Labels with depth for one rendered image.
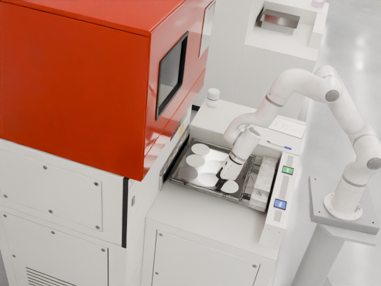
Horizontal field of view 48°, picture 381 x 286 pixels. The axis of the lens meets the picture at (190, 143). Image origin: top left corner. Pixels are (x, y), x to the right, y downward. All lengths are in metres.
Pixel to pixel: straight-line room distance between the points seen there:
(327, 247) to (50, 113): 1.53
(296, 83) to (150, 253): 1.09
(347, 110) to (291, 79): 0.28
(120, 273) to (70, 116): 0.83
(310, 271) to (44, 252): 1.41
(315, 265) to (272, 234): 0.59
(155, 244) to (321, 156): 2.30
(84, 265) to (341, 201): 1.26
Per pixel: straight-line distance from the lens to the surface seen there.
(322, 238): 2.35
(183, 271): 2.22
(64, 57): 1.46
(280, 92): 1.81
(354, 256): 3.32
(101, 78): 1.42
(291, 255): 3.13
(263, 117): 1.87
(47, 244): 2.17
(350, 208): 2.21
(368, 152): 1.97
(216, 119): 2.46
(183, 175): 2.14
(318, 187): 2.35
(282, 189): 2.10
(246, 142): 1.95
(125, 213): 1.75
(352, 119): 1.92
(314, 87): 1.78
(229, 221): 2.07
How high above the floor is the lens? 2.32
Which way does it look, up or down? 37 degrees down
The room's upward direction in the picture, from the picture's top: 8 degrees clockwise
